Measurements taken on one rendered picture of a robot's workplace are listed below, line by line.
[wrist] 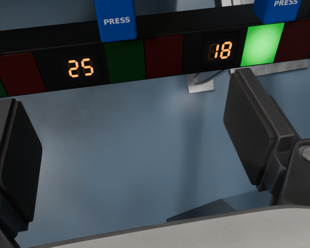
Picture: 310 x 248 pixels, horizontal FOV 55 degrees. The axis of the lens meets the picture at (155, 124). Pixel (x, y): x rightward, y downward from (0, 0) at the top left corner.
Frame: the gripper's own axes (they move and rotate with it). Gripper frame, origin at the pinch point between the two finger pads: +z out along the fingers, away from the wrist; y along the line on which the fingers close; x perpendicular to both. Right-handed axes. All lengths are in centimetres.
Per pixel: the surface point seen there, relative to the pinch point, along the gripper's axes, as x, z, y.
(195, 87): -48, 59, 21
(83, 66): -4.3, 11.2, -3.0
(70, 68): -4.3, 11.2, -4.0
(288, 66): -46, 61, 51
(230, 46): -4.1, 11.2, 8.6
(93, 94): -47, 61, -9
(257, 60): -5.8, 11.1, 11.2
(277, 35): -3.6, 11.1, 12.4
